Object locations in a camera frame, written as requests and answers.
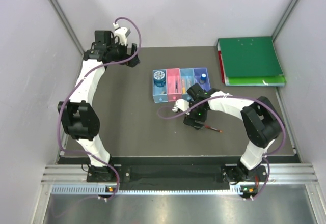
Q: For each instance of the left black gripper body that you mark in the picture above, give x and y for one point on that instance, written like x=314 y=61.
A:
x=118 y=52

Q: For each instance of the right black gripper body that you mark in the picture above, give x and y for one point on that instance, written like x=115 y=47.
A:
x=196 y=113

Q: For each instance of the red pen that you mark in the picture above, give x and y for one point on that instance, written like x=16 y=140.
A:
x=212 y=128

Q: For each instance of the blue grey eraser stick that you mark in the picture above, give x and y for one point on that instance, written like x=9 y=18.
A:
x=189 y=82

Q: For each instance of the blue cap bottle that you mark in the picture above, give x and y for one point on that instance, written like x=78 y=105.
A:
x=203 y=78

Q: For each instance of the purple plastic tray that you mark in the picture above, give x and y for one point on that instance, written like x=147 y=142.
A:
x=204 y=84

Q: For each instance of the light blue tray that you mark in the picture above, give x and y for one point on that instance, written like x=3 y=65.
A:
x=156 y=91
x=186 y=74

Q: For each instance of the pink plastic tray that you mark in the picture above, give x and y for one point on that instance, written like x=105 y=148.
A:
x=172 y=76

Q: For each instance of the blue white tape roll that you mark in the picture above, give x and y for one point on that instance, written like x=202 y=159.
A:
x=159 y=78

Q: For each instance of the red folder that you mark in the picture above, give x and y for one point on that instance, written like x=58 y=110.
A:
x=221 y=67

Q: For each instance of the light green folder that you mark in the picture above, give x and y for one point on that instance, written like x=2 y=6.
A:
x=267 y=81

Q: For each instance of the dark green binder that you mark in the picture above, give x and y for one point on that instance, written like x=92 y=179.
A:
x=249 y=57

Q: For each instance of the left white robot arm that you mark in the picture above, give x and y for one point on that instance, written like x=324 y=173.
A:
x=79 y=119

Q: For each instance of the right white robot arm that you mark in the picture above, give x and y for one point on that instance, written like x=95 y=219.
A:
x=261 y=122

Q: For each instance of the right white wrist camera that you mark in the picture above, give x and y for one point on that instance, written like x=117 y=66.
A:
x=180 y=105

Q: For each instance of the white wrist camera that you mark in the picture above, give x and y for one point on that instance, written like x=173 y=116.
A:
x=180 y=105
x=121 y=33

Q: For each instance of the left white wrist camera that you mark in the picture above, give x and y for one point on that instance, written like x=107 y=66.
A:
x=121 y=33

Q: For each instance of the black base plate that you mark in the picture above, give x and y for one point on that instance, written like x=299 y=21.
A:
x=185 y=177

